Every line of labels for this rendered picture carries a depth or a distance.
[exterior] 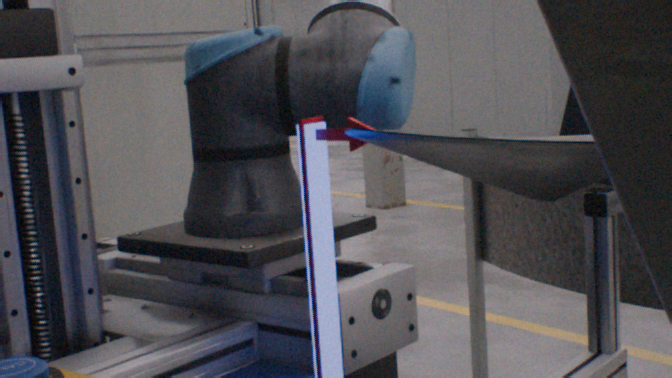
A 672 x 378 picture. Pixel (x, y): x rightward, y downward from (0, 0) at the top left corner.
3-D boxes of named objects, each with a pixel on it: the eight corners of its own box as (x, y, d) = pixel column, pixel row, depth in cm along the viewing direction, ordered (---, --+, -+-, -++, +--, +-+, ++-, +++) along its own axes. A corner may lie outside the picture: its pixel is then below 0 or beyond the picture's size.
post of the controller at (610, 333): (611, 356, 112) (607, 192, 109) (587, 352, 114) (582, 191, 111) (621, 348, 114) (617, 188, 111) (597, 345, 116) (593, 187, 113)
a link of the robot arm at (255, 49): (206, 141, 119) (196, 32, 117) (311, 135, 117) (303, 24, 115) (176, 152, 107) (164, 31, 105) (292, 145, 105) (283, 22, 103)
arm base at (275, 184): (158, 232, 113) (150, 150, 111) (248, 210, 124) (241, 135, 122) (247, 242, 103) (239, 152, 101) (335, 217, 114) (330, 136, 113)
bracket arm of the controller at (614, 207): (607, 218, 109) (606, 193, 109) (582, 217, 111) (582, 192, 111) (678, 187, 128) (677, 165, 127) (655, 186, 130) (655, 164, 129)
